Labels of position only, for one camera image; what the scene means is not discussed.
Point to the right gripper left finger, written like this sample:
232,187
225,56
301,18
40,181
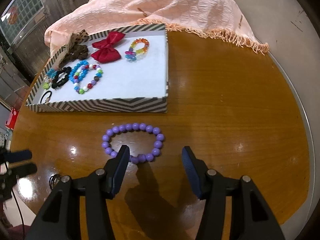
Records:
115,169

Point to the brown scrunchie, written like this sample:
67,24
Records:
76,52

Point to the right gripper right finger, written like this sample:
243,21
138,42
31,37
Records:
196,171

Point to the red plastic container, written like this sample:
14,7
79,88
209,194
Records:
11,121

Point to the black scrunchie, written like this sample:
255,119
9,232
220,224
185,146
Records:
61,77

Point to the leopard print bow scrunchie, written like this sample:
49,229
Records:
76,38

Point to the red satin bow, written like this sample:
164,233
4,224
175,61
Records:
105,48

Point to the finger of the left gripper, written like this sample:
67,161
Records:
18,156
22,171

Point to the striped white tray box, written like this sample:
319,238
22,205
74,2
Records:
137,82

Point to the pink fringed blanket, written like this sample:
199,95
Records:
220,19

